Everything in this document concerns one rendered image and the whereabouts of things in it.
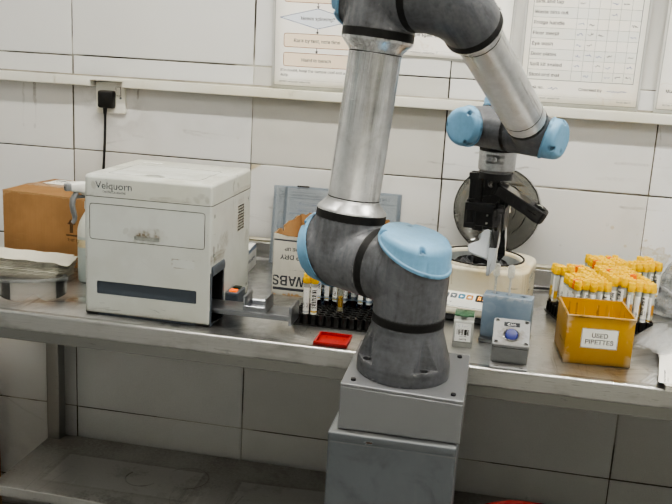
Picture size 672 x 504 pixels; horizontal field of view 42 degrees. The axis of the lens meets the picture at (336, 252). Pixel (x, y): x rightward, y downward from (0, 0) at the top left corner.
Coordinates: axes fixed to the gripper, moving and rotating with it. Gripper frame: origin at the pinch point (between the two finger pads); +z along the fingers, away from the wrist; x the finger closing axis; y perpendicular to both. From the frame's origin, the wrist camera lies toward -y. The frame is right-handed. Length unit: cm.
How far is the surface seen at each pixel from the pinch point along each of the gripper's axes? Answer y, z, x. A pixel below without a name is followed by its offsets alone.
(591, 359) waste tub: -21.0, 14.0, 6.7
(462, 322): 4.6, 9.9, 8.6
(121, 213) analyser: 74, -7, 25
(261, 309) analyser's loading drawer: 44.5, 10.4, 18.7
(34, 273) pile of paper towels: 108, 14, 9
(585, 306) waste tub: -18.2, 6.8, -5.7
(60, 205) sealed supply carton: 110, -1, -5
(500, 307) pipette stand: -1.8, 7.5, 2.0
